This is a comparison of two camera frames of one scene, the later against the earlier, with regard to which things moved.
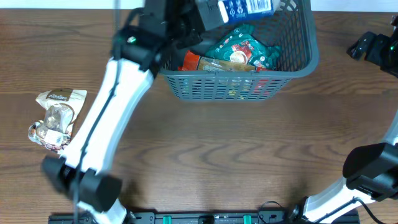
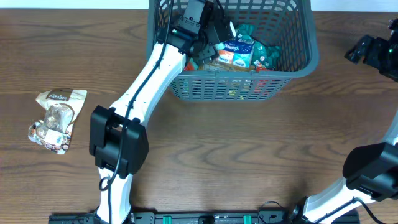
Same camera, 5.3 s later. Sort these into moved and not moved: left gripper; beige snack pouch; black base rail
Moved: left gripper
Not moved: beige snack pouch; black base rail
